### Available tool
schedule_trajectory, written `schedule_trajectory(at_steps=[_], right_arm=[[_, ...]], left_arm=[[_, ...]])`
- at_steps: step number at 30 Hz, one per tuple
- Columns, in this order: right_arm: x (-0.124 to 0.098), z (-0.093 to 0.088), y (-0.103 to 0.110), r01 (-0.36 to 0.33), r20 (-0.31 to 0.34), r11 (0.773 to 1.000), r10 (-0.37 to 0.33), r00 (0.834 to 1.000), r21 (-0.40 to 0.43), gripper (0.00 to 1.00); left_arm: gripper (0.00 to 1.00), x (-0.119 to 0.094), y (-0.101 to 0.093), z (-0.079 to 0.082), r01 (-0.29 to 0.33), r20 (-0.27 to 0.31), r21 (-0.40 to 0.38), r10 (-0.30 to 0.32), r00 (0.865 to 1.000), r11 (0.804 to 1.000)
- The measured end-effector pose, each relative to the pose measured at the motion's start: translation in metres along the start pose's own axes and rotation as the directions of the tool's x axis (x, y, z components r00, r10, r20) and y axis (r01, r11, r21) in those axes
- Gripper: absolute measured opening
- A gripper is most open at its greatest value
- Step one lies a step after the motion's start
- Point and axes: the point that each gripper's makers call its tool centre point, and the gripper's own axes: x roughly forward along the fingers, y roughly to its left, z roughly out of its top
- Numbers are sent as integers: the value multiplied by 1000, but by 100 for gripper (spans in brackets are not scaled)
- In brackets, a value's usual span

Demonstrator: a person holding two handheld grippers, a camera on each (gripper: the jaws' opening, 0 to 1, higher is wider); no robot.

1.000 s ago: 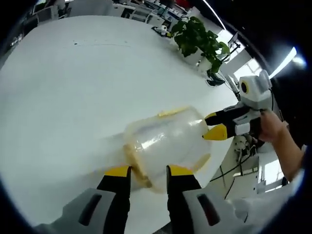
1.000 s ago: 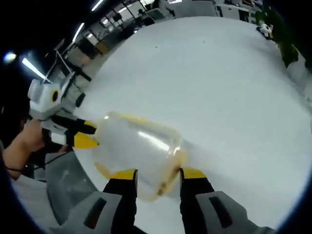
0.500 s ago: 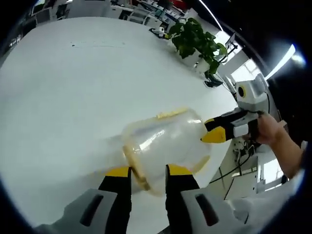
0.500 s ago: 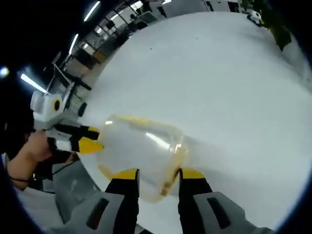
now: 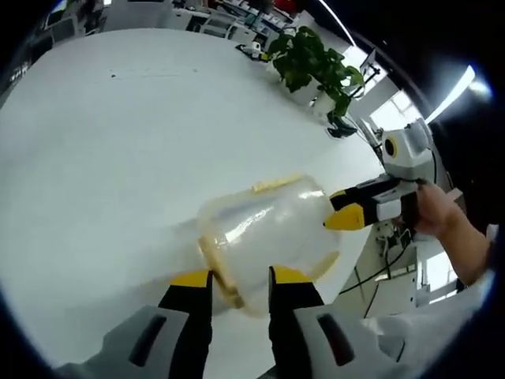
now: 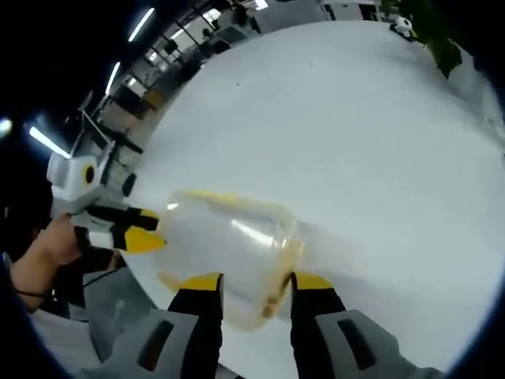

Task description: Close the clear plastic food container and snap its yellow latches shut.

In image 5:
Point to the clear plastic buckle container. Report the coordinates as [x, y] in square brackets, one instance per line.
[272, 237]

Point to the person's right hand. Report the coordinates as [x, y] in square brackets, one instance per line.
[436, 213]

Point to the small white device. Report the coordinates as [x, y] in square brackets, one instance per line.
[254, 49]

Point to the white plant pot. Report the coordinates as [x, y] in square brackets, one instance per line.
[325, 103]

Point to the white storage shelf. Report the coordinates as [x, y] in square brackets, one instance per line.
[236, 17]

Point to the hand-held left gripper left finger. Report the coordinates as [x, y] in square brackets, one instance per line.
[185, 331]

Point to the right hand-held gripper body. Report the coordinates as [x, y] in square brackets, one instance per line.
[408, 154]

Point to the green leafy plant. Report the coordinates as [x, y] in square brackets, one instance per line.
[311, 59]

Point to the person's white shirt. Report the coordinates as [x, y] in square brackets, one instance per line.
[446, 316]

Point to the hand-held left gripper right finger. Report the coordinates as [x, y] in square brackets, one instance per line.
[292, 331]

